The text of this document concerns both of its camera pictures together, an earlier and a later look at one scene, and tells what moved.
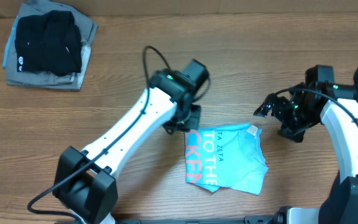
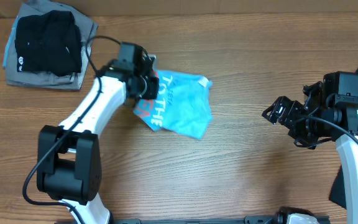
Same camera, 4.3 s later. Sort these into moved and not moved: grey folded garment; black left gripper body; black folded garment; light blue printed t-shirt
Moved: black left gripper body; light blue printed t-shirt
Not moved: black folded garment; grey folded garment
